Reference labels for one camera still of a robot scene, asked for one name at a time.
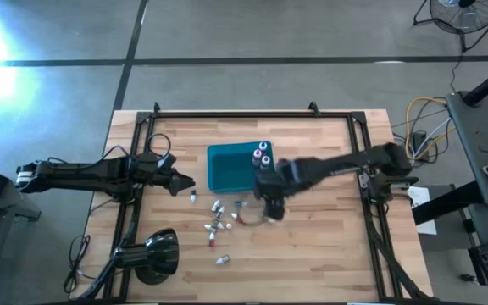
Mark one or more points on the large red food coloring bottle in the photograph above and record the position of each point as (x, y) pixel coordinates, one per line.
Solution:
(257, 156)

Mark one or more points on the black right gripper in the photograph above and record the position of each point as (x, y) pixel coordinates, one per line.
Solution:
(275, 186)

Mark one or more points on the small dark food coloring bottle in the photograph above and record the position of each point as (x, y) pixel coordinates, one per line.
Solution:
(271, 220)

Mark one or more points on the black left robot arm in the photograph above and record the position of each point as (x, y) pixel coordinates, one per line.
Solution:
(79, 175)

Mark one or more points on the small blue food coloring bottle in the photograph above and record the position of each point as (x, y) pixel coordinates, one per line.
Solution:
(193, 196)

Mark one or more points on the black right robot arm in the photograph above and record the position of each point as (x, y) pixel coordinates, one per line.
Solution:
(354, 163)

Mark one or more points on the black desk lamp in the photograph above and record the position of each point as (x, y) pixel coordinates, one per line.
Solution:
(159, 254)

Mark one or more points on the small red food coloring bottle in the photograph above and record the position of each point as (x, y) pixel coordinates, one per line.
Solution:
(212, 239)

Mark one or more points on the grey side table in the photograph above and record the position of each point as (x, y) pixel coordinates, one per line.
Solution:
(481, 135)

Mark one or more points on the small teal food coloring bottle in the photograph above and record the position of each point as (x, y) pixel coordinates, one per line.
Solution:
(240, 203)

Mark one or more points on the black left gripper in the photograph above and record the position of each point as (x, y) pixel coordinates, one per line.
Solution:
(151, 175)

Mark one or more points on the small black food coloring bottle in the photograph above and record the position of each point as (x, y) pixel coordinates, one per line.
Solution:
(223, 260)

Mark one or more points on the black power strip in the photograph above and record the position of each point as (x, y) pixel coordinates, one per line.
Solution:
(418, 144)

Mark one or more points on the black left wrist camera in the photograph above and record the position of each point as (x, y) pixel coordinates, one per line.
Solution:
(165, 161)

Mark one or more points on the white paper sheet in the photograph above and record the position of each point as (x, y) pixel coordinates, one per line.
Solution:
(424, 220)

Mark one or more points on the teal plastic bin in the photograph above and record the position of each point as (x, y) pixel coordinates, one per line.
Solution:
(231, 169)

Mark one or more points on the black floor fan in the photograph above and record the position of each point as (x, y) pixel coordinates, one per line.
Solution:
(451, 21)

